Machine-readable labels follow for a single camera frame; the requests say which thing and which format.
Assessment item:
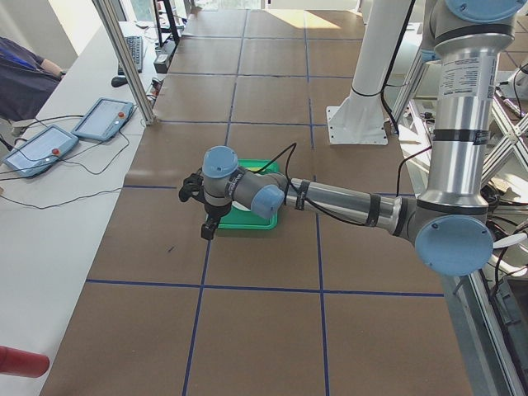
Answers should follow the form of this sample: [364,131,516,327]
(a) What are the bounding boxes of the white round plate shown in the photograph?
[232,201,251,212]

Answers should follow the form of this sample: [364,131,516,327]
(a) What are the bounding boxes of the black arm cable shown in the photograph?
[254,142,433,218]

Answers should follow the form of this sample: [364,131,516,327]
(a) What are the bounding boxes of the far blue teach pendant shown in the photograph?
[71,97,134,142]

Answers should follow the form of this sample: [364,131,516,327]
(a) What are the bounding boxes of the black keyboard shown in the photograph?
[125,35,144,73]

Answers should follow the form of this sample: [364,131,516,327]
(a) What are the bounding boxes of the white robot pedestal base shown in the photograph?
[327,0,414,145]

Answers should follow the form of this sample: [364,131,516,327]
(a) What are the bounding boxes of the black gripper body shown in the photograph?
[205,203,230,224]

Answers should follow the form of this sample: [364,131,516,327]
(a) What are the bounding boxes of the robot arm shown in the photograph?
[197,1,522,276]

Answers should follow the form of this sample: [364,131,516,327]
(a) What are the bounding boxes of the blue teach pendant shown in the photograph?
[71,97,134,142]
[2,125,78,177]

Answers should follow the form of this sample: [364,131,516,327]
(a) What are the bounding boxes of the seated person in blue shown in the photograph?
[1,37,66,121]

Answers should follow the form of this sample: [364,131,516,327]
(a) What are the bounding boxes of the near blue teach pendant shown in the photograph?
[2,125,78,177]

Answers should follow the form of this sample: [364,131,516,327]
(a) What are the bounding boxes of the aluminium frame post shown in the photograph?
[92,0,156,125]

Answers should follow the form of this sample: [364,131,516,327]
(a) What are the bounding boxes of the red cylinder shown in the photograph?
[1,346,50,378]

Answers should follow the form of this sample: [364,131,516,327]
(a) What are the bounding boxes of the green plastic tray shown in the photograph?
[201,146,285,230]

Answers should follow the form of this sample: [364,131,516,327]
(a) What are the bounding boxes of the white curved plastic sheet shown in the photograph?
[493,232,527,249]

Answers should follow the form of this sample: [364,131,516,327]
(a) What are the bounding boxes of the black computer mouse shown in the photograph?
[111,76,128,87]

